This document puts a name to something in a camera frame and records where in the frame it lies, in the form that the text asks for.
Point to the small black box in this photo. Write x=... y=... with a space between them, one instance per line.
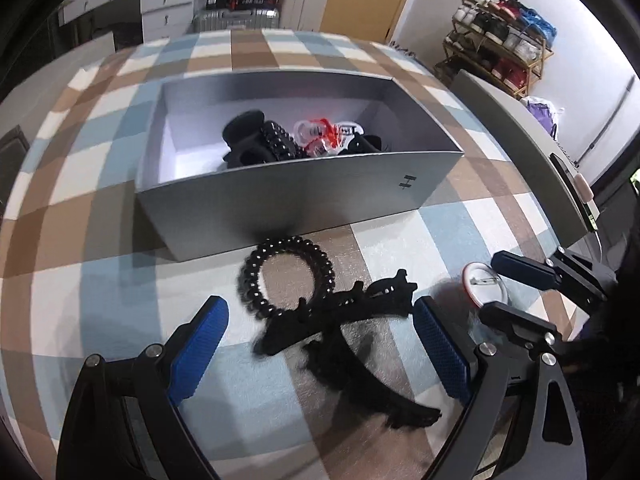
x=215 y=3

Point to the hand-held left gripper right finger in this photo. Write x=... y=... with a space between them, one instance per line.
x=442 y=350

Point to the red clear hair clip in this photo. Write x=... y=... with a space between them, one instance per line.
x=312 y=127
x=345 y=132

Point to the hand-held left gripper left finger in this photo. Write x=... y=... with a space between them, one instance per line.
x=197 y=350

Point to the white desk with drawers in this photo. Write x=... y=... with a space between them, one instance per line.
x=165 y=10

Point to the black claw hair clip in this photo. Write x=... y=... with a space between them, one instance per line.
x=367 y=144
x=242 y=132

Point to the grey wall pipe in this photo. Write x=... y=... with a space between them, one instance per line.
x=612 y=115

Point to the round white badge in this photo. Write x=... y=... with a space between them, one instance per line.
x=480 y=285

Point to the grey cardboard box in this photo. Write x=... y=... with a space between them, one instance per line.
x=300 y=200

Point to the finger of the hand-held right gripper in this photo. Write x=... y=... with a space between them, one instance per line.
x=525 y=270
x=520 y=325

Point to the purple bag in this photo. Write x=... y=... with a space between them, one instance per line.
x=542 y=112

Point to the large black banana hair clip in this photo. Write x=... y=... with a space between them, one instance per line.
x=320 y=325

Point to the wooden shoe rack with shoes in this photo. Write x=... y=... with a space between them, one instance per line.
x=505 y=40

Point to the grey cabinet with drawers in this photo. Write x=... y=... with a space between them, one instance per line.
x=97 y=42

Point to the silver suitcase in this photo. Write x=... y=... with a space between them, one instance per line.
x=225 y=19

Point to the wooden door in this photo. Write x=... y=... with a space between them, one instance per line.
x=365 y=0

